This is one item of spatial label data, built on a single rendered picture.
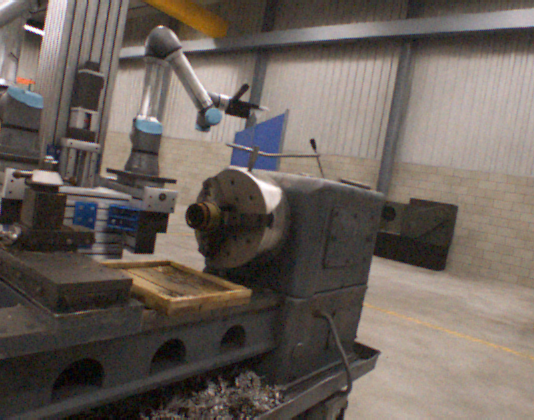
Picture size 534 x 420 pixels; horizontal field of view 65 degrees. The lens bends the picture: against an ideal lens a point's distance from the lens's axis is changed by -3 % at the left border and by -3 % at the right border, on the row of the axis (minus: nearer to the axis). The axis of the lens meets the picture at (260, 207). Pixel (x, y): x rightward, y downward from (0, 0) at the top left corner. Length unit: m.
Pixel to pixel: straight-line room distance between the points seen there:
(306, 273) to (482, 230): 9.81
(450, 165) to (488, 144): 0.97
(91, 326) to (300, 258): 0.73
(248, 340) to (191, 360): 0.23
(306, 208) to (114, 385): 0.74
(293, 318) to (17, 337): 0.87
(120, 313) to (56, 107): 1.17
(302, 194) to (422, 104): 10.65
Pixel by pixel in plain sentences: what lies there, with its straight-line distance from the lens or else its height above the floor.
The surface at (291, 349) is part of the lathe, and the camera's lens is 1.47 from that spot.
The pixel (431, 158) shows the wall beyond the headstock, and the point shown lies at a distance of 11.54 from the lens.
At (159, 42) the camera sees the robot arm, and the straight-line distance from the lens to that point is 1.95.
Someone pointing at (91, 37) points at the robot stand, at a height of 1.68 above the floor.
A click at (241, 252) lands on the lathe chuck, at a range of 1.31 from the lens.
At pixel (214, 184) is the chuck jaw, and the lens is 1.36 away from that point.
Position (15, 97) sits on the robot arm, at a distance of 1.67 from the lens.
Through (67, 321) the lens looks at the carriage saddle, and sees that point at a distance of 0.83.
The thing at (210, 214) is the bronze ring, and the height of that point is 1.09.
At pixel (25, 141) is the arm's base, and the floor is 1.21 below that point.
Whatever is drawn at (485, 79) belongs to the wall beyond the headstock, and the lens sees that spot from 11.71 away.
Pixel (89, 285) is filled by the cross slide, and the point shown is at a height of 0.96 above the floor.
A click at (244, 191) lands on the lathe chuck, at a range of 1.31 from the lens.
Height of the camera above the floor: 1.20
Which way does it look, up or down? 3 degrees down
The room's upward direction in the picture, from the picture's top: 10 degrees clockwise
